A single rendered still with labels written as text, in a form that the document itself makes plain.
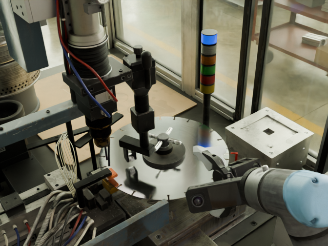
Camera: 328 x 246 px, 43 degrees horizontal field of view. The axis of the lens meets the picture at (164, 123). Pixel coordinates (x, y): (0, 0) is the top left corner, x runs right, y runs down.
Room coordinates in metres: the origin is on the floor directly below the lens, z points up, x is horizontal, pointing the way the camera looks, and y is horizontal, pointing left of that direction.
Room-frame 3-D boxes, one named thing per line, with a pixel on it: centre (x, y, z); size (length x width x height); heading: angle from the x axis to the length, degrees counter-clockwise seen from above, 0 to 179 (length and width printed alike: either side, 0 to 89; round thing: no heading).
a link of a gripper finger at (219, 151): (0.66, -0.10, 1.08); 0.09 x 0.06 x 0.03; 25
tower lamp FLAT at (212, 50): (1.09, -0.14, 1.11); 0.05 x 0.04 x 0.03; 36
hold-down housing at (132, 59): (0.76, 0.05, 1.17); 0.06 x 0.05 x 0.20; 117
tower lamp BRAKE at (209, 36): (1.09, -0.14, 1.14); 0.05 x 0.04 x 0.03; 36
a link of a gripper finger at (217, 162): (0.61, -0.10, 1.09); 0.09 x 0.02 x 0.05; 25
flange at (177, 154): (0.82, 0.00, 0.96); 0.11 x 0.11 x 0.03
